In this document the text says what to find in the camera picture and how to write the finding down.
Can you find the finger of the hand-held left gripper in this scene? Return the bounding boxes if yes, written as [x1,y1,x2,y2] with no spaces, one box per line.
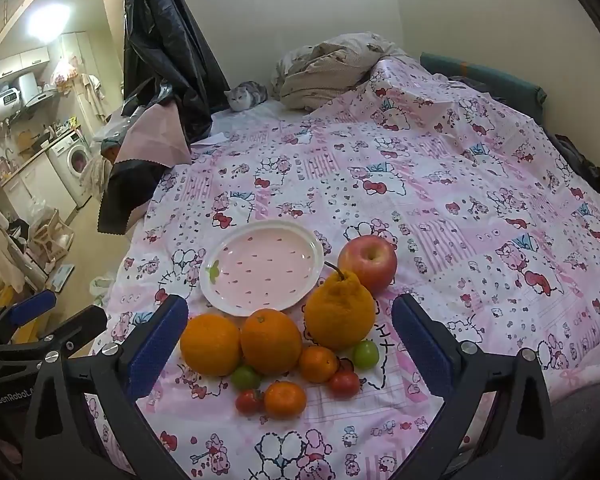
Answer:
[0,289,58,343]
[0,304,109,361]

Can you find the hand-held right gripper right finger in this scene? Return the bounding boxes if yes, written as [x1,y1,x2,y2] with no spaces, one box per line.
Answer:
[391,294,556,480]

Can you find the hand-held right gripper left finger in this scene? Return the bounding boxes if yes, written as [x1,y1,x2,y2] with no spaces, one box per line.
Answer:
[22,295,191,480]

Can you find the large round orange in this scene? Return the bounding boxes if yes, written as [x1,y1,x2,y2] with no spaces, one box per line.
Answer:
[240,309,303,376]
[180,313,242,377]

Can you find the green grape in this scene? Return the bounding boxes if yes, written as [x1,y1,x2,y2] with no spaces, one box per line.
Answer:
[230,365,262,392]
[352,340,379,371]

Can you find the red cherry tomato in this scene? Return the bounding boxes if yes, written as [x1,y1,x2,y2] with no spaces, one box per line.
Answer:
[328,370,362,400]
[235,389,266,416]

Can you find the bumpy orange with stem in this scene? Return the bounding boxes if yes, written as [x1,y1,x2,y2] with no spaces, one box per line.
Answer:
[304,261,377,352]

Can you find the red apple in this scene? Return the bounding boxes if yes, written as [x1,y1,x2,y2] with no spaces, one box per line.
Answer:
[337,235,398,297]

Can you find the small mandarin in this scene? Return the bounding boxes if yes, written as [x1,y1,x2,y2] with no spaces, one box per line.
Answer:
[263,381,308,419]
[299,346,340,384]

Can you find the pink strawberry pattern plate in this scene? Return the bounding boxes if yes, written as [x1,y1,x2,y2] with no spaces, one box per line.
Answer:
[199,220,327,317]

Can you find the white plastic bag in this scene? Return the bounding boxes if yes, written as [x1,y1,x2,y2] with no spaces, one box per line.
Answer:
[90,275,115,306]

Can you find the white hanging cloth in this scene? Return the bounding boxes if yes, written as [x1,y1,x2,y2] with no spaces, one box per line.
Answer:
[0,195,31,291]

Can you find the wooden rack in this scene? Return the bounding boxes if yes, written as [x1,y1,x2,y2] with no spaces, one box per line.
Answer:
[27,210,76,271]

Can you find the kitchen counter cabinet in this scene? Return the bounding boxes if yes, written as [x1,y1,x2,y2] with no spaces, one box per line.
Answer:
[0,152,78,221]

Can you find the dark cloth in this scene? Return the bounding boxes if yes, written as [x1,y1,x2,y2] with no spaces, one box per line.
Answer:
[97,160,165,236]

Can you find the white washing machine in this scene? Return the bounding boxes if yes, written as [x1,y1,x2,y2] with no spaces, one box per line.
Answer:
[47,132,93,208]

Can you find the pink cartoon printed blanket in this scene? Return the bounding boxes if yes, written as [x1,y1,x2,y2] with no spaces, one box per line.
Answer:
[85,55,600,480]

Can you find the pink cloth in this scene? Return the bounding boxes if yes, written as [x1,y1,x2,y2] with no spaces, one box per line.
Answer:
[112,102,193,168]

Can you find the white water heater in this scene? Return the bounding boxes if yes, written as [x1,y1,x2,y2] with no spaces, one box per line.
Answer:
[0,87,23,133]

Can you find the range hood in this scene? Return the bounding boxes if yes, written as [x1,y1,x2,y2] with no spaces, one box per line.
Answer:
[17,72,58,108]

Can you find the hanging light garment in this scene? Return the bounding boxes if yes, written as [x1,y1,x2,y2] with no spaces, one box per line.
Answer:
[80,74,106,123]

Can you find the dark clothing pile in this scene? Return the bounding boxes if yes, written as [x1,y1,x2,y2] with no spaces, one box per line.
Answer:
[555,132,600,201]

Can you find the grey and white cat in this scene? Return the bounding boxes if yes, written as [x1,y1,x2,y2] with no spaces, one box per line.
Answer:
[223,81,270,112]

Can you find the teal padded mat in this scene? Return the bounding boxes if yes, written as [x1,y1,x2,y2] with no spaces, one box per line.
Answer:
[420,51,548,126]

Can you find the ceiling lamp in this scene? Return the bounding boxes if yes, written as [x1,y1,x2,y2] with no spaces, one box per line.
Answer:
[27,2,73,43]

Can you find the bundled beige quilt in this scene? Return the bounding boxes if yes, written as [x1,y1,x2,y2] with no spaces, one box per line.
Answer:
[271,33,411,111]

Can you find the black plastic sheet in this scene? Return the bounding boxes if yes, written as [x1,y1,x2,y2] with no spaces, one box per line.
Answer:
[123,0,231,146]

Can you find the white wall cabinets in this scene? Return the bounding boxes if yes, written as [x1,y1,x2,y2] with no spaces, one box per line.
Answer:
[0,47,51,81]

